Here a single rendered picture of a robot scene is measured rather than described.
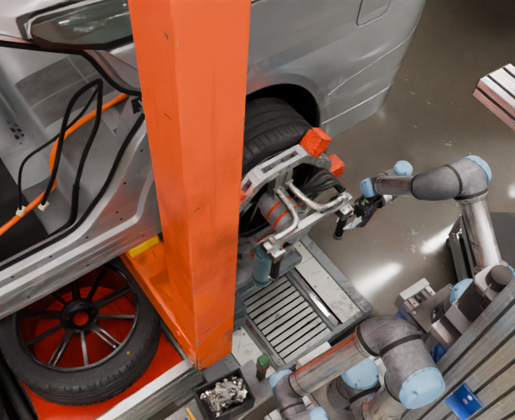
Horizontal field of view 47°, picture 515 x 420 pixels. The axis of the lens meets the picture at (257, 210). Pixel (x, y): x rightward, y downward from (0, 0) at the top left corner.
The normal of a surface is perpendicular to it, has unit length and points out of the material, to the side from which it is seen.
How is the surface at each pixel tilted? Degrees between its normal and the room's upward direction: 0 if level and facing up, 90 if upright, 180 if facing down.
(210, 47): 90
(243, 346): 0
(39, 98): 10
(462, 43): 0
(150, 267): 0
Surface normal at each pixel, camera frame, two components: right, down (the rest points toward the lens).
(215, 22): 0.59, 0.69
